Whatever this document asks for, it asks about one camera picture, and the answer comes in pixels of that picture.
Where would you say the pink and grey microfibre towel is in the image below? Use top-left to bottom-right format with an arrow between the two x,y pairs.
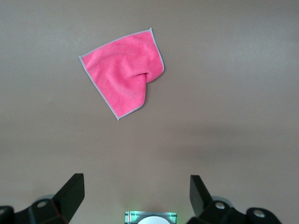
78,27 -> 165,122

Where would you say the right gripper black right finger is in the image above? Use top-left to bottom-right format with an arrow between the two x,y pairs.
186,175 -> 281,224

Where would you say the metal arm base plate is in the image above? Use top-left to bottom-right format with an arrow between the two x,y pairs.
124,210 -> 178,224

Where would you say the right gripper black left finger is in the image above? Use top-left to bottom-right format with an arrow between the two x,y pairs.
0,173 -> 85,224

